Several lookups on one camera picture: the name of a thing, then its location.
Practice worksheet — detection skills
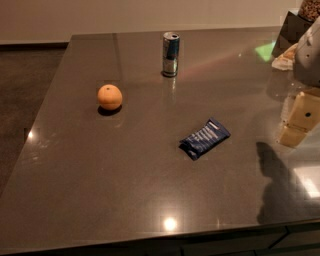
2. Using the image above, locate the crumpled white paper bag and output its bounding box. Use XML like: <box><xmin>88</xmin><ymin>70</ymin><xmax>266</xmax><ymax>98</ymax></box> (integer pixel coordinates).
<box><xmin>271</xmin><ymin>44</ymin><xmax>298</xmax><ymax>71</ymax></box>

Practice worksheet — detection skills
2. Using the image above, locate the orange fruit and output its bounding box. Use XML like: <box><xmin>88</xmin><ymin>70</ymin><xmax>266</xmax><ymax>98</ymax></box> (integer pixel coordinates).
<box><xmin>97</xmin><ymin>84</ymin><xmax>123</xmax><ymax>111</ymax></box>

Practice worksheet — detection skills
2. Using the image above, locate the dark box in background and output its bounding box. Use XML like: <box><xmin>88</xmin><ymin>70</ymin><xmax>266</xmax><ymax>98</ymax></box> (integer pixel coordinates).
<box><xmin>272</xmin><ymin>11</ymin><xmax>312</xmax><ymax>57</ymax></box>

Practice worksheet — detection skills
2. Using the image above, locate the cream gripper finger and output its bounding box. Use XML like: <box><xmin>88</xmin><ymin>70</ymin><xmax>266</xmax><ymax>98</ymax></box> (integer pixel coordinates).
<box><xmin>278</xmin><ymin>91</ymin><xmax>320</xmax><ymax>147</ymax></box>

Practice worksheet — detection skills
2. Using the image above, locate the silver blue Red Bull can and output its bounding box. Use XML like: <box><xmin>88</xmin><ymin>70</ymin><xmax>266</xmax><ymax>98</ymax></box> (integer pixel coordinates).
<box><xmin>162</xmin><ymin>32</ymin><xmax>180</xmax><ymax>77</ymax></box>

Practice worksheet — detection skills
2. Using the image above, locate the blue snack bar wrapper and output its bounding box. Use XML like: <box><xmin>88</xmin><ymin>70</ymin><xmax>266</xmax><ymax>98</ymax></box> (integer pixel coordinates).
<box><xmin>179</xmin><ymin>117</ymin><xmax>231</xmax><ymax>160</ymax></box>

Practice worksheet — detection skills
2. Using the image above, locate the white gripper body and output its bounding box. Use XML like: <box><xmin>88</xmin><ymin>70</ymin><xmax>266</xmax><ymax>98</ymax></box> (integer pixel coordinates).
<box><xmin>293</xmin><ymin>17</ymin><xmax>320</xmax><ymax>87</ymax></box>

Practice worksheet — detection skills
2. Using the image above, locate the jar of cereal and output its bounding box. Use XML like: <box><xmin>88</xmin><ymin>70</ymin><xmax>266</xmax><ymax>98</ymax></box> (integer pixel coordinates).
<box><xmin>298</xmin><ymin>0</ymin><xmax>320</xmax><ymax>22</ymax></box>

